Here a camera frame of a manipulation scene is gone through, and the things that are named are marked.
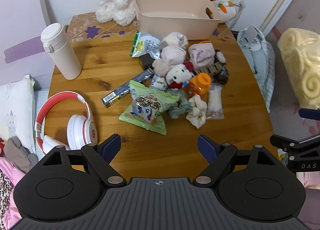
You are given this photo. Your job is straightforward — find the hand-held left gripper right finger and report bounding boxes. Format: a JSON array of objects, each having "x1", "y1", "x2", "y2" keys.
[{"x1": 192, "y1": 134, "x2": 282, "y2": 187}]

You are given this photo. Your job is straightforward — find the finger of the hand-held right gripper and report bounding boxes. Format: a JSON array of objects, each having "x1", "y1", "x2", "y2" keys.
[
  {"x1": 299, "y1": 107, "x2": 320, "y2": 120},
  {"x1": 270, "y1": 134, "x2": 320, "y2": 160}
]

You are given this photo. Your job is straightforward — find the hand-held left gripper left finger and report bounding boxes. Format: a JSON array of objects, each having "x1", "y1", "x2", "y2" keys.
[{"x1": 39, "y1": 134, "x2": 127, "y2": 187}]

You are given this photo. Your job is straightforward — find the cream scrunchie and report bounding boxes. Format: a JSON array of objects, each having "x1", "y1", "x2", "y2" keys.
[{"x1": 185, "y1": 94, "x2": 208, "y2": 129}]

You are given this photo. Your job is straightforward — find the clear packet with white towel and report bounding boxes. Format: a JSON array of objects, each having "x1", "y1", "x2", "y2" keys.
[{"x1": 206, "y1": 83, "x2": 225, "y2": 120}]

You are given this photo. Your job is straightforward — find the green scrunchie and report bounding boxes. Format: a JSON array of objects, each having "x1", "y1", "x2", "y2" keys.
[{"x1": 166, "y1": 89, "x2": 192, "y2": 119}]

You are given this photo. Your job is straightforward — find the green pony snack bag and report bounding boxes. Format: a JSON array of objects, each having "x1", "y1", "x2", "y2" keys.
[{"x1": 118, "y1": 80, "x2": 180, "y2": 136}]

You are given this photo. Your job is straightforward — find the black candy stick pack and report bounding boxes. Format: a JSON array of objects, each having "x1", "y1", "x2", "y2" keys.
[{"x1": 101, "y1": 68, "x2": 155, "y2": 108}]

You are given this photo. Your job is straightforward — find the orange plastic bottle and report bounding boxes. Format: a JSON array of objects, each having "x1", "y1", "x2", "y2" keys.
[{"x1": 186, "y1": 72, "x2": 212, "y2": 96}]

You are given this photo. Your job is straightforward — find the small leopard print plush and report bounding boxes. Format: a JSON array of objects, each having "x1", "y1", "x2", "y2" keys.
[{"x1": 194, "y1": 50, "x2": 227, "y2": 75}]

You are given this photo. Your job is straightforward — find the blue white tissue pack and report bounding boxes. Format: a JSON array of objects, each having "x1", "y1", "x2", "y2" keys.
[{"x1": 149, "y1": 73, "x2": 168, "y2": 92}]

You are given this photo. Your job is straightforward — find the white cat plush toy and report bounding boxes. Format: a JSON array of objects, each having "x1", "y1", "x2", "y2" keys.
[{"x1": 165, "y1": 62, "x2": 194, "y2": 89}]

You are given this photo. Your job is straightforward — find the small black box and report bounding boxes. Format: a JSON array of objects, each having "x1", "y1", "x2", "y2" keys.
[{"x1": 139, "y1": 53, "x2": 157, "y2": 71}]

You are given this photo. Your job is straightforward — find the beige pouch with purple print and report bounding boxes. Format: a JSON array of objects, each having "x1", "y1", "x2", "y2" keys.
[{"x1": 188, "y1": 42, "x2": 216, "y2": 70}]

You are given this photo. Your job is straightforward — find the beige plush toy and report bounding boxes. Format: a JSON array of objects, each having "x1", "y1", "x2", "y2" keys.
[{"x1": 152, "y1": 45, "x2": 187, "y2": 75}]

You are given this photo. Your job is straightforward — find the white green snack bag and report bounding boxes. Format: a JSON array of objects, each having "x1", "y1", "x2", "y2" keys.
[{"x1": 131, "y1": 31, "x2": 162, "y2": 59}]

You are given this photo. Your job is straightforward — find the cream plush toy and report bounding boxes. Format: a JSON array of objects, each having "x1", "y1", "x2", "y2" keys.
[{"x1": 160, "y1": 32, "x2": 189, "y2": 50}]

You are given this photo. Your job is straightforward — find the beige plastic storage basket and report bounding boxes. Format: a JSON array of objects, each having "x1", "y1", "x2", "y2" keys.
[{"x1": 135, "y1": 0, "x2": 222, "y2": 41}]

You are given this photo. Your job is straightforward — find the wooden desktop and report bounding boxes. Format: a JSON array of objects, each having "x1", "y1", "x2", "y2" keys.
[{"x1": 47, "y1": 23, "x2": 274, "y2": 173}]

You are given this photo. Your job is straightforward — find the red white headphones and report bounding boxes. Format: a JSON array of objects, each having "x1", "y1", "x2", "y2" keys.
[{"x1": 34, "y1": 91, "x2": 98, "y2": 157}]

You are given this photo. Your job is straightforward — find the yellow fleece blanket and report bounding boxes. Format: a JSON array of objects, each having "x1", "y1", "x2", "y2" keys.
[{"x1": 277, "y1": 28, "x2": 320, "y2": 109}]

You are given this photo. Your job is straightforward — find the pale blue cloth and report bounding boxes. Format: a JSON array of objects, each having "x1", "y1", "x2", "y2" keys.
[{"x1": 236, "y1": 26, "x2": 275, "y2": 113}]

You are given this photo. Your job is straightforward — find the grey plush toy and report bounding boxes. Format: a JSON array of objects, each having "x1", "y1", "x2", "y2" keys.
[{"x1": 3, "y1": 136, "x2": 38, "y2": 173}]

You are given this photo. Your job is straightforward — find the grey plastic clip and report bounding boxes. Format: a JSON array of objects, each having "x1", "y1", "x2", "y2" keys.
[{"x1": 241, "y1": 26, "x2": 262, "y2": 50}]

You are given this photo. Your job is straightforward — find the white thermos bottle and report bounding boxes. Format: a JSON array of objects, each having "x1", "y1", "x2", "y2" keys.
[{"x1": 41, "y1": 23, "x2": 82, "y2": 80}]

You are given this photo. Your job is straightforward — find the white pillow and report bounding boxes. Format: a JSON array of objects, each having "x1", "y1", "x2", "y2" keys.
[{"x1": 0, "y1": 75, "x2": 37, "y2": 155}]

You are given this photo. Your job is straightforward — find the pink cloth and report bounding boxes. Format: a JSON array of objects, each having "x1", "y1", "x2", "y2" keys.
[{"x1": 0, "y1": 157, "x2": 28, "y2": 220}]

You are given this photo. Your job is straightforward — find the leopard print cloth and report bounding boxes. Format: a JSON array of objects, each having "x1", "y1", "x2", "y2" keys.
[{"x1": 0, "y1": 170, "x2": 15, "y2": 220}]

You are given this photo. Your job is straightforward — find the brown floral table mat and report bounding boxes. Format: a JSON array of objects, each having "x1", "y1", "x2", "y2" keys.
[{"x1": 67, "y1": 12, "x2": 233, "y2": 43}]

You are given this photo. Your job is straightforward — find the white purple cabinet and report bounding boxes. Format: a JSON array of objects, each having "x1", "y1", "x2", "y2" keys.
[{"x1": 0, "y1": 0, "x2": 69, "y2": 85}]

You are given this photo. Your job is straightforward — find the white cable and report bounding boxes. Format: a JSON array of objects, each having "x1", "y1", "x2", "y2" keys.
[{"x1": 231, "y1": 0, "x2": 245, "y2": 29}]

